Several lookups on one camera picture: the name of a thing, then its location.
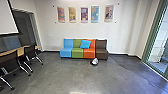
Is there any translucent grey trash bag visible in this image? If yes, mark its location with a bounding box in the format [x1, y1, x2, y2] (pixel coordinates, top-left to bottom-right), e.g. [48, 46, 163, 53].
[91, 57, 100, 66]

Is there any dark open doorway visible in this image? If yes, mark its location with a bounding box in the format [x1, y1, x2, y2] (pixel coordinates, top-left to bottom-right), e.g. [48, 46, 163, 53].
[13, 9, 40, 48]

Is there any blue square cushion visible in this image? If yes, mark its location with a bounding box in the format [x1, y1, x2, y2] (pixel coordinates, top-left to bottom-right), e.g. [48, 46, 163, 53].
[79, 39, 92, 50]

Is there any orange sofa seat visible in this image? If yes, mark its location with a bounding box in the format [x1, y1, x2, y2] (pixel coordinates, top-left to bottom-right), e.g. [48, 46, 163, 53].
[82, 38, 97, 60]

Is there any green sofa seat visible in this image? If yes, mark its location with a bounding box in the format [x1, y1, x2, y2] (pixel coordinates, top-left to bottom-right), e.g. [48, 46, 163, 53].
[71, 39, 85, 59]

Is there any brown sofa seat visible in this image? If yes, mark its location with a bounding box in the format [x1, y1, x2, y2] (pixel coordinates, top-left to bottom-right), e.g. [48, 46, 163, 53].
[94, 39, 109, 61]

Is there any blue sofa seat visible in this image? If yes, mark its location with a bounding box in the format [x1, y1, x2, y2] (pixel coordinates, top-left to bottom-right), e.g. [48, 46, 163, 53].
[59, 38, 75, 59]

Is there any black sled base chair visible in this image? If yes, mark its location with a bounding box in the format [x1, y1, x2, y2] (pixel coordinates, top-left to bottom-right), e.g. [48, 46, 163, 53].
[23, 44, 45, 66]

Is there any dark grey table divider panel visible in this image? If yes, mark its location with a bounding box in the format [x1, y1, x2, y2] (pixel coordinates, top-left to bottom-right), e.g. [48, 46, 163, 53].
[0, 34, 23, 53]

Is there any table with chairs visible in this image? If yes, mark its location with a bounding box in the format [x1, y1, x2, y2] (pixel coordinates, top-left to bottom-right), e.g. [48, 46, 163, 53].
[0, 49, 33, 91]

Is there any white projector screen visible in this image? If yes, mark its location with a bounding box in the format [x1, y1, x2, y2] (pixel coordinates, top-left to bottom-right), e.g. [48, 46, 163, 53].
[0, 0, 20, 36]

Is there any purple wall poster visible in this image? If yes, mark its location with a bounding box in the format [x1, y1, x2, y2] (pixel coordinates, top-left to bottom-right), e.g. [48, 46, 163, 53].
[80, 6, 90, 24]

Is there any yellow wall poster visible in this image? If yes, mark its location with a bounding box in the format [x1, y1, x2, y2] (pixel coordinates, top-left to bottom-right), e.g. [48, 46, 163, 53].
[68, 6, 77, 24]

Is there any teal wall poster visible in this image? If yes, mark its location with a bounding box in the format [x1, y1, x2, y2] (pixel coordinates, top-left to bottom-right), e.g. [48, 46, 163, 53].
[90, 5, 100, 24]

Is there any orange wall poster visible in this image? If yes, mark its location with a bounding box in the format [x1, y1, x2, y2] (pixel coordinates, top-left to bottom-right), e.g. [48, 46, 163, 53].
[57, 6, 66, 24]

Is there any pink wall poster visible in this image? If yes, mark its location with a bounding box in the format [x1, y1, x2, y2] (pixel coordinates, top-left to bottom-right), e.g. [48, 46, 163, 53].
[104, 4, 115, 23]

